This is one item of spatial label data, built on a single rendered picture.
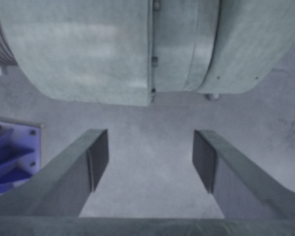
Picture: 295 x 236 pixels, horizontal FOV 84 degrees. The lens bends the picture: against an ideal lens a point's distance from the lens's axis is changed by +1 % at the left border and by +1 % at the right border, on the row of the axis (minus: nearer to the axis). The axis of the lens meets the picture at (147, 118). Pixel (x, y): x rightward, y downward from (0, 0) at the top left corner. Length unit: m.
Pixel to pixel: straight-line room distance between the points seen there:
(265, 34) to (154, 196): 1.67
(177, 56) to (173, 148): 1.31
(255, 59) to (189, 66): 0.10
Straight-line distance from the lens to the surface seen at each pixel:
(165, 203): 1.87
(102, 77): 0.29
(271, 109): 1.78
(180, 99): 1.11
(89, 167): 0.18
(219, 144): 0.20
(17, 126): 1.83
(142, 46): 0.26
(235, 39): 0.29
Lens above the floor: 1.41
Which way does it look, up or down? 76 degrees down
